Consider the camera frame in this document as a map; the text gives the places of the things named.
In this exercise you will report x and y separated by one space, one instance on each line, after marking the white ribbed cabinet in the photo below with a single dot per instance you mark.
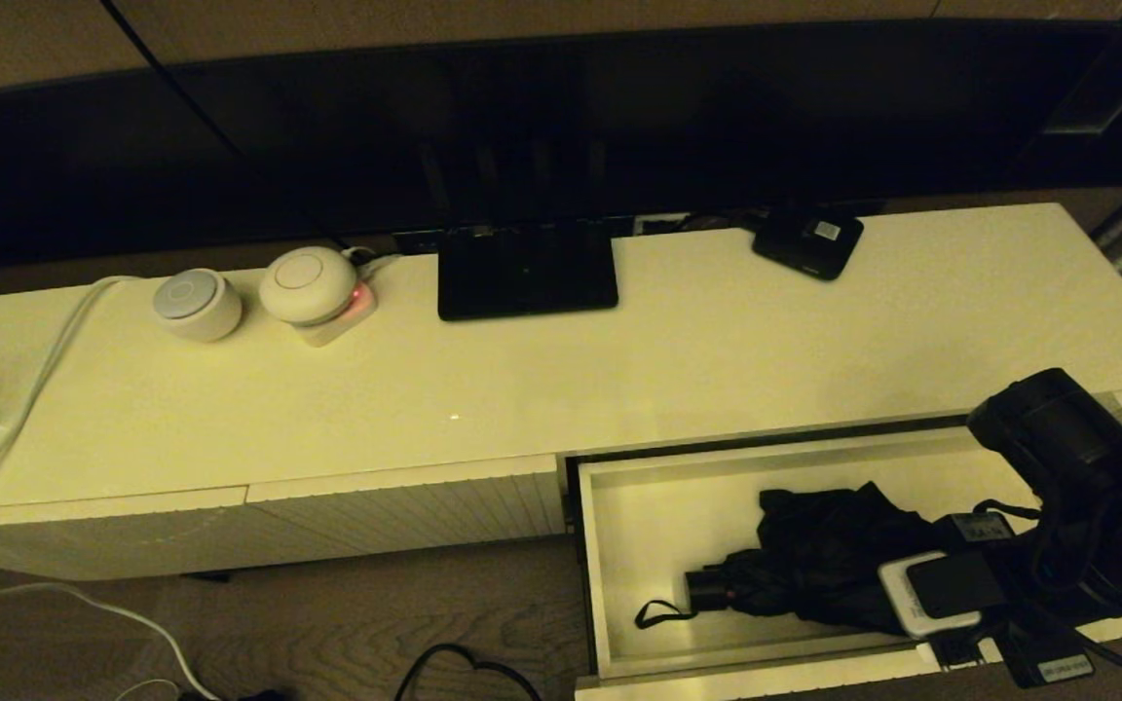
425 389

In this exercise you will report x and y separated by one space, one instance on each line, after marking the white ribbed cabinet door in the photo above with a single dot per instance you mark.
84 540
405 511

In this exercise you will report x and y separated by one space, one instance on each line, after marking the cream round dome device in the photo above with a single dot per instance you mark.
308 287

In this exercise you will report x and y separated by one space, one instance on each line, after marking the black flat screen television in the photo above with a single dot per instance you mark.
668 117

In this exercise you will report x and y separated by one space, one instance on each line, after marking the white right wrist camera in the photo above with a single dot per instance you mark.
897 594

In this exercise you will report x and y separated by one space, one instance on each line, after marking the white cabinet drawer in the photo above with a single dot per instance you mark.
658 526

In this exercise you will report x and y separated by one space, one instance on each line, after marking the white speaker with grey top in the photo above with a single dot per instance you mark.
197 310

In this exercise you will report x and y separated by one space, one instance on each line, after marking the black television pedestal base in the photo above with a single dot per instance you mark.
522 282

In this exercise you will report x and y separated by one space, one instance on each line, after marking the black umbrella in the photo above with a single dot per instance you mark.
814 565

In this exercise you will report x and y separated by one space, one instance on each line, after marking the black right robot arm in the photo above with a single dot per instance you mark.
1087 467

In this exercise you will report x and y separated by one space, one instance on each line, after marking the black set-top box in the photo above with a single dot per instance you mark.
803 248

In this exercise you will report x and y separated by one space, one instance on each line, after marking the white power strip red light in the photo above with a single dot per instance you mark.
337 333

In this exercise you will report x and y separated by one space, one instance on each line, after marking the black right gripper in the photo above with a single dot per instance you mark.
1028 604

